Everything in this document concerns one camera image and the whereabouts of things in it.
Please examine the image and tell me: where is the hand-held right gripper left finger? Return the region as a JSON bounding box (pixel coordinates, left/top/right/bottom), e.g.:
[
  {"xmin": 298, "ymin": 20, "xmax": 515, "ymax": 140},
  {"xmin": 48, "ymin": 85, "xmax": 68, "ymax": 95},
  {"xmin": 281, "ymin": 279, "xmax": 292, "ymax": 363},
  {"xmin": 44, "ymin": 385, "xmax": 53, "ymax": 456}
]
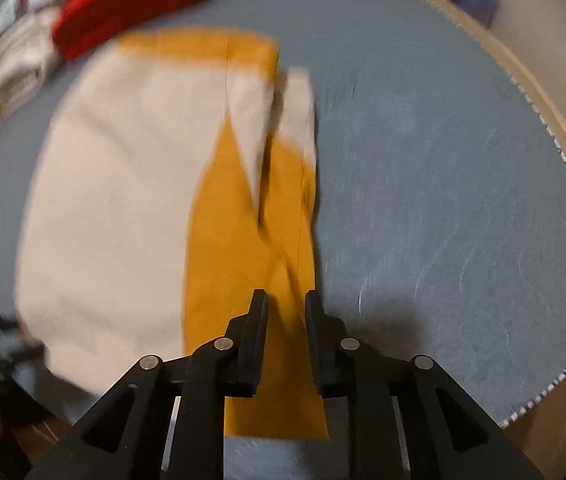
[{"xmin": 25, "ymin": 289, "xmax": 270, "ymax": 480}]

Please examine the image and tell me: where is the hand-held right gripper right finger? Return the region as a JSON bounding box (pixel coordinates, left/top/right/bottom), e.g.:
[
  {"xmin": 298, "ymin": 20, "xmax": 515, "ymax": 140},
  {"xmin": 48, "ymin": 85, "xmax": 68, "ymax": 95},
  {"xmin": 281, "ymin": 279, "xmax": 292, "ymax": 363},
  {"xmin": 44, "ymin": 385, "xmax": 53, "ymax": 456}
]
[{"xmin": 304, "ymin": 290, "xmax": 544, "ymax": 480}]

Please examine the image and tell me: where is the beige and yellow jacket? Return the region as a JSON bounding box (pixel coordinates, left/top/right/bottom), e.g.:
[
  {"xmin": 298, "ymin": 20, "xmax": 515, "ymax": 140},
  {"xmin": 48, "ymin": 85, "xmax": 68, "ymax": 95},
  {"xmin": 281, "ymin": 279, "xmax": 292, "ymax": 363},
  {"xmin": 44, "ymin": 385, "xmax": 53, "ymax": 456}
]
[{"xmin": 15, "ymin": 27, "xmax": 332, "ymax": 442}]

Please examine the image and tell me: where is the grey-blue round rug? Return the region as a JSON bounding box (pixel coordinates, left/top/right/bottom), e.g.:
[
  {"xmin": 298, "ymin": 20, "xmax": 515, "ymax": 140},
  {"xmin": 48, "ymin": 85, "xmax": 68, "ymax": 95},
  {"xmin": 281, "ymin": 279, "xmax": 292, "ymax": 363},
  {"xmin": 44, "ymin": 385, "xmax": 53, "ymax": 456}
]
[{"xmin": 0, "ymin": 0, "xmax": 566, "ymax": 480}]

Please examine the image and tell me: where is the beige striped folded cloth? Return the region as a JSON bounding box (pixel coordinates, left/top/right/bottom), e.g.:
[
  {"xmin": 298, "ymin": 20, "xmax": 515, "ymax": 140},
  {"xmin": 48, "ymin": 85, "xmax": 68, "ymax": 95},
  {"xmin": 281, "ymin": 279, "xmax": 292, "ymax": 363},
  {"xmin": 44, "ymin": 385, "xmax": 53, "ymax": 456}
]
[{"xmin": 0, "ymin": 10, "xmax": 62, "ymax": 112}]

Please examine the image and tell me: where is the red knitted cloth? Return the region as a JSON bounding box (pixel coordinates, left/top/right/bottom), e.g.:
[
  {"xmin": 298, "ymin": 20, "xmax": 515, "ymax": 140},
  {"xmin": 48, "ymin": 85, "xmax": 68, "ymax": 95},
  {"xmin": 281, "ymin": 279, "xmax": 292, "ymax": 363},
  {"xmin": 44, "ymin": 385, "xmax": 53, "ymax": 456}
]
[{"xmin": 52, "ymin": 0, "xmax": 216, "ymax": 64}]

